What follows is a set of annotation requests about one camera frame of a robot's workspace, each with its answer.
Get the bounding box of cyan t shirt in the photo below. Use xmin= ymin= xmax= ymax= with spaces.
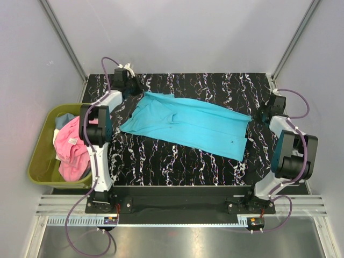
xmin=120 ymin=92 xmax=251 ymax=161

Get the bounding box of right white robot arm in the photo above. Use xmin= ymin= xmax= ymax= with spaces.
xmin=244 ymin=116 xmax=318 ymax=213

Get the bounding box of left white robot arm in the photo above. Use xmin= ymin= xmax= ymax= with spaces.
xmin=79 ymin=76 xmax=143 ymax=193

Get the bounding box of grey blue t shirt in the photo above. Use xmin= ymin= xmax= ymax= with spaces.
xmin=55 ymin=113 xmax=76 ymax=130

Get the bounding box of white t shirt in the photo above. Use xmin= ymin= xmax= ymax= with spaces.
xmin=53 ymin=128 xmax=60 ymax=145

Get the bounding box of pink t shirt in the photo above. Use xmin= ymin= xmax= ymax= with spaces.
xmin=53 ymin=116 xmax=90 ymax=182

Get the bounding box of right small circuit board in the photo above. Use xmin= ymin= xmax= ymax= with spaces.
xmin=249 ymin=217 xmax=265 ymax=227

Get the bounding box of small circuit board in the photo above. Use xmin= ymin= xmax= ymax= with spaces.
xmin=103 ymin=217 xmax=118 ymax=225
xmin=249 ymin=217 xmax=265 ymax=227

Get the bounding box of olive green plastic bin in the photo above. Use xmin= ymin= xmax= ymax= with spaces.
xmin=28 ymin=103 xmax=92 ymax=189

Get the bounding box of left small circuit board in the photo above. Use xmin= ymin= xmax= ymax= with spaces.
xmin=103 ymin=217 xmax=118 ymax=225

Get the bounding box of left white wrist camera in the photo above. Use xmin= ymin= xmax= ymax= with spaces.
xmin=111 ymin=63 xmax=135 ymax=90

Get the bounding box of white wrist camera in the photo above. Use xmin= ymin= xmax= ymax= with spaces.
xmin=266 ymin=93 xmax=286 ymax=116
xmin=111 ymin=63 xmax=135 ymax=90

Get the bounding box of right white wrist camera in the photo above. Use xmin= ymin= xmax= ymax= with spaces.
xmin=266 ymin=93 xmax=286 ymax=116

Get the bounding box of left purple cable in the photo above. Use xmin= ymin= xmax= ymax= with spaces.
xmin=64 ymin=56 xmax=124 ymax=256

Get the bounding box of left aluminium corner post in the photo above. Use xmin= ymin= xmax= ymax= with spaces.
xmin=37 ymin=0 xmax=89 ymax=84

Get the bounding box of aluminium corner post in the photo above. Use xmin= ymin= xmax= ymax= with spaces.
xmin=271 ymin=0 xmax=322 ymax=81
xmin=37 ymin=0 xmax=89 ymax=84

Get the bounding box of right aluminium corner post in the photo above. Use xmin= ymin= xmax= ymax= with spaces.
xmin=271 ymin=0 xmax=322 ymax=81

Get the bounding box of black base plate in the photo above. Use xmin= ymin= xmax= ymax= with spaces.
xmin=80 ymin=186 xmax=277 ymax=227

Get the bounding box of white slotted cable duct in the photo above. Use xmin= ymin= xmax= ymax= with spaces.
xmin=47 ymin=216 xmax=117 ymax=227

